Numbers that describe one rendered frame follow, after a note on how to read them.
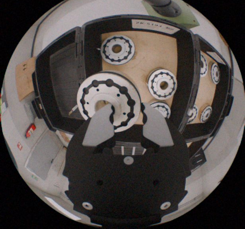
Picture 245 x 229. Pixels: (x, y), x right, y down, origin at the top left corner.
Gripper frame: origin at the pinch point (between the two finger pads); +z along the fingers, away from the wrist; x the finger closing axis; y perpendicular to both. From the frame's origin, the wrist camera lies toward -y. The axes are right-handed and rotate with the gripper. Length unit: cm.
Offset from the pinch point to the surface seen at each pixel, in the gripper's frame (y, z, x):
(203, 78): -5.5, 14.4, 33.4
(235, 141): 89, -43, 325
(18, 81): -44, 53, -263
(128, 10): -40, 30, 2
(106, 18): -19.5, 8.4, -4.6
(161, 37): -16.6, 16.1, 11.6
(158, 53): -10.0, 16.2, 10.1
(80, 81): -2.4, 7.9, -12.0
